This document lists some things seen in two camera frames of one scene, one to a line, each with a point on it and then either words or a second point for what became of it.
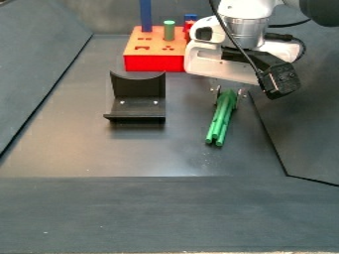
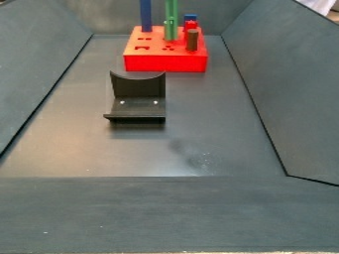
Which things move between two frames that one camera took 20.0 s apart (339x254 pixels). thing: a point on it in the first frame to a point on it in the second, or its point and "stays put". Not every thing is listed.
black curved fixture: x=138 y=100 stays put
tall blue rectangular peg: x=146 y=15 stays put
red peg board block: x=150 y=54 stays put
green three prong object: x=228 y=99 to x=172 y=22
